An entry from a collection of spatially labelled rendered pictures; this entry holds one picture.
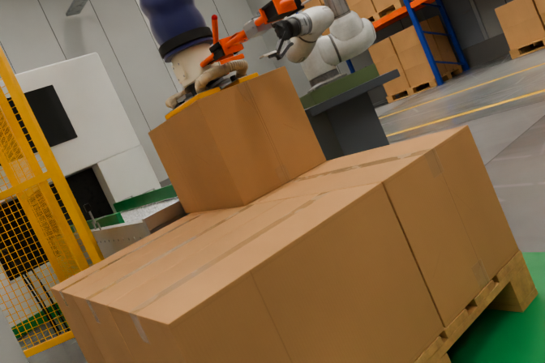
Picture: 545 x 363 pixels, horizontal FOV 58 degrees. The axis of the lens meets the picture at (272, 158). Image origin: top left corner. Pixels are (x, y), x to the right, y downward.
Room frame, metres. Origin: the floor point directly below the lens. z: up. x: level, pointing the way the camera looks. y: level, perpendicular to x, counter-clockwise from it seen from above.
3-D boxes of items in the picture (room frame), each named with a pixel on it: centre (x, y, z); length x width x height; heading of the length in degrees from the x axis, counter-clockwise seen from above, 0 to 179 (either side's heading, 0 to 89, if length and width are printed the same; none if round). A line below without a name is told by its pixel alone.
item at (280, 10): (1.53, -0.20, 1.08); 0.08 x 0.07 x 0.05; 34
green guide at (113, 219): (3.43, 1.41, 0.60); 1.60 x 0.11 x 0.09; 34
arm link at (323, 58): (2.52, -0.42, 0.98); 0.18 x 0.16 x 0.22; 84
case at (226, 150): (2.05, 0.13, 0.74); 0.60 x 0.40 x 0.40; 30
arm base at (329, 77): (2.54, -0.41, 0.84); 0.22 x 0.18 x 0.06; 9
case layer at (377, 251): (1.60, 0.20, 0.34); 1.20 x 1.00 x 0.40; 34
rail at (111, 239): (3.11, 1.26, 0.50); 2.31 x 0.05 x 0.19; 34
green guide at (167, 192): (3.73, 0.96, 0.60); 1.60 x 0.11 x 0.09; 34
